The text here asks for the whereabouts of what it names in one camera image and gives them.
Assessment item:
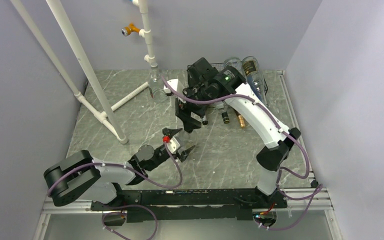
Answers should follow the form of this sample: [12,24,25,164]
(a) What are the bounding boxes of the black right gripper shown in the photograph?
[175,83,215,131]

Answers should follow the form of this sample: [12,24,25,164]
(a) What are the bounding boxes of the clear round glass bottle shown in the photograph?
[148,62,169,103]

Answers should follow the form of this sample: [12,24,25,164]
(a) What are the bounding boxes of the clear bottle red black label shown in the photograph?
[223,57,243,71]

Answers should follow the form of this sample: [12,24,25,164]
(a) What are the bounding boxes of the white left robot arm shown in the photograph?
[43,128,197,210]

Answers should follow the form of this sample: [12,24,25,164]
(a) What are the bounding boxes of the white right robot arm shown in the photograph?
[164,57,301,208]

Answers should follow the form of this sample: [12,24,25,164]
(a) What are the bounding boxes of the dark green wine bottle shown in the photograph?
[201,114,209,126]

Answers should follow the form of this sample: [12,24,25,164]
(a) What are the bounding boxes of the clear bottle black gold cap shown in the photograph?
[215,101,230,125]

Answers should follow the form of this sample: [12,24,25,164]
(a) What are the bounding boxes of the brown bottle gold foil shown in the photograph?
[234,109,247,129]

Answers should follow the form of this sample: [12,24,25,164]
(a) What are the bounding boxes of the clear bottle black gold label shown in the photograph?
[242,56,268,107]

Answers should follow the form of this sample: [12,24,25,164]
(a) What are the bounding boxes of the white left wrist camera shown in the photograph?
[162,135,182,154]

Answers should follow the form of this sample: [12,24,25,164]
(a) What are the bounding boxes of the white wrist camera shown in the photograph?
[163,78,179,96]
[162,135,182,154]

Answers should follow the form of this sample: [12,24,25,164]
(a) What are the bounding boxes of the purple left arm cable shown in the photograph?
[46,142,184,240]

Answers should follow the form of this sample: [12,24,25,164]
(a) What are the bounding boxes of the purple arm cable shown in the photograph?
[161,75,324,232]
[46,142,184,240]

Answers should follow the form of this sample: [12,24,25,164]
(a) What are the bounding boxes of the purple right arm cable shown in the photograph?
[161,75,324,232]

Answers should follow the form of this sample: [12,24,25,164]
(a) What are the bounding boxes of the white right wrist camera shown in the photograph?
[163,78,179,96]

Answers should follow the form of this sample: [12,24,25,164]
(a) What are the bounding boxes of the black wire wine rack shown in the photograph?
[187,58,268,103]

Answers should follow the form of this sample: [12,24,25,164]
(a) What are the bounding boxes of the white pvc pipe frame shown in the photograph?
[10,0,149,145]

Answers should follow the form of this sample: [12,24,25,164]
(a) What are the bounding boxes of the aluminium extrusion rail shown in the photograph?
[34,186,344,240]

